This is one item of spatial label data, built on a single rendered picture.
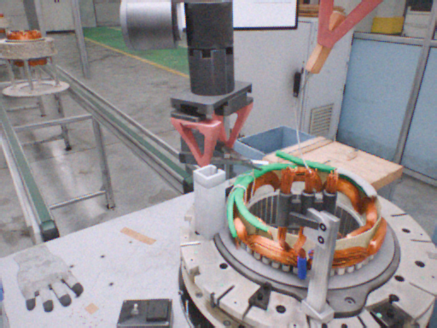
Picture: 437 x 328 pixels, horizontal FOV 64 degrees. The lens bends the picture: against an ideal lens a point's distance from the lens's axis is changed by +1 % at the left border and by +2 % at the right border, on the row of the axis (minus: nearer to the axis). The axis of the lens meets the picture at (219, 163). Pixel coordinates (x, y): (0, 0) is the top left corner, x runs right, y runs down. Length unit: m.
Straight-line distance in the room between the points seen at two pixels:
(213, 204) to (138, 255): 0.53
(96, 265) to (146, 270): 0.13
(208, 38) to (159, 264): 0.61
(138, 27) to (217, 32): 0.09
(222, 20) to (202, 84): 0.08
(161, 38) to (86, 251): 0.67
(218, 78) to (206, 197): 0.14
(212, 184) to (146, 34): 0.19
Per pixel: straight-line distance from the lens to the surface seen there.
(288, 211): 0.31
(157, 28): 0.43
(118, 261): 0.92
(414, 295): 0.43
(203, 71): 0.43
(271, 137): 0.90
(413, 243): 0.51
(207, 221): 0.43
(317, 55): 0.38
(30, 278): 0.92
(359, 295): 0.40
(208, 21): 0.42
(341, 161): 0.75
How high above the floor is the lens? 1.38
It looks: 26 degrees down
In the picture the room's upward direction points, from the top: straight up
